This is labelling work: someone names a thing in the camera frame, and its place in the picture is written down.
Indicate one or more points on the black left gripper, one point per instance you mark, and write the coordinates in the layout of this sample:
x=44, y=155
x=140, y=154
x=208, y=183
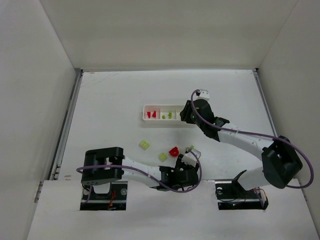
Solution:
x=180, y=163

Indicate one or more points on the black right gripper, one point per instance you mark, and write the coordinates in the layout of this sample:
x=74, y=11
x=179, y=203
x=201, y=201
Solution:
x=186, y=111

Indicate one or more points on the green square lego plate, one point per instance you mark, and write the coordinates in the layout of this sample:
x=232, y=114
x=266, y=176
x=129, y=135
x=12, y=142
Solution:
x=162, y=156
x=144, y=145

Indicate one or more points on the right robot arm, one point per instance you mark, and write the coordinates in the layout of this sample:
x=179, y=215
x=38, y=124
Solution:
x=280, y=162

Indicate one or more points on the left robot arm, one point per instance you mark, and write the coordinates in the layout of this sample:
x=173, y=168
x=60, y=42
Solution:
x=108, y=165

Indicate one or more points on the red round lego piece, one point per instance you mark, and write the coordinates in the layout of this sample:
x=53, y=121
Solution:
x=174, y=152

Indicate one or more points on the white three-compartment tray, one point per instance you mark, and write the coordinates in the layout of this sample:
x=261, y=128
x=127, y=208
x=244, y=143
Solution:
x=164, y=109

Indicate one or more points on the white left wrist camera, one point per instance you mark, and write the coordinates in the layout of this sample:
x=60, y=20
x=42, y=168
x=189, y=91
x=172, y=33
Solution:
x=191, y=156

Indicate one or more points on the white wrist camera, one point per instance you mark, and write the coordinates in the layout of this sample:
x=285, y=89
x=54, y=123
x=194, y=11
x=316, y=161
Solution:
x=203, y=94
x=191, y=156

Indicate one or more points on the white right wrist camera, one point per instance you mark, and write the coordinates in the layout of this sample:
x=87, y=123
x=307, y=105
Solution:
x=203, y=94

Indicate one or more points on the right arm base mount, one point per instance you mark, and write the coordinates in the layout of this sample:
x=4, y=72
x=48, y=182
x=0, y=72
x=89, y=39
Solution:
x=231, y=195

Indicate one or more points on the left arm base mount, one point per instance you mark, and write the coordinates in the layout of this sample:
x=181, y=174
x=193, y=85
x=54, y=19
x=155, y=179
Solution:
x=109, y=197

